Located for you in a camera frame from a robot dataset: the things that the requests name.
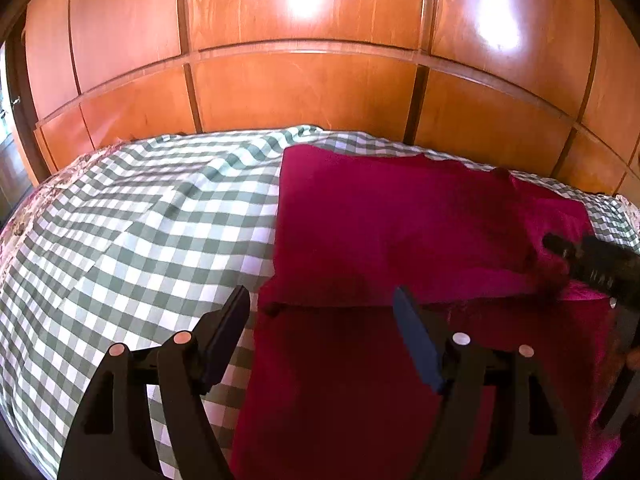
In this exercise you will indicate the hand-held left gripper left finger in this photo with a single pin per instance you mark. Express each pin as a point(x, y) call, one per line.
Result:
point(227, 330)

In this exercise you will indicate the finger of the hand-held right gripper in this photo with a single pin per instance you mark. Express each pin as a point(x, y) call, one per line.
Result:
point(562, 250)

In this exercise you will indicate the green checked bed sheet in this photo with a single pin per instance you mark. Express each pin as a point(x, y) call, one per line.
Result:
point(125, 220)

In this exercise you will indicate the floral bedding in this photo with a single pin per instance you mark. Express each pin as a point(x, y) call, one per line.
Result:
point(27, 210)

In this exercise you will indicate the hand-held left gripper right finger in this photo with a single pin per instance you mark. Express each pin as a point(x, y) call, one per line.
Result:
point(417, 340)

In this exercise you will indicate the wooden wardrobe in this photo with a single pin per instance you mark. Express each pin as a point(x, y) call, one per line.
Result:
point(300, 95)

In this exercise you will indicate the dark red cloth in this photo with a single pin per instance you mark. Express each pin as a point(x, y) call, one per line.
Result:
point(375, 220)

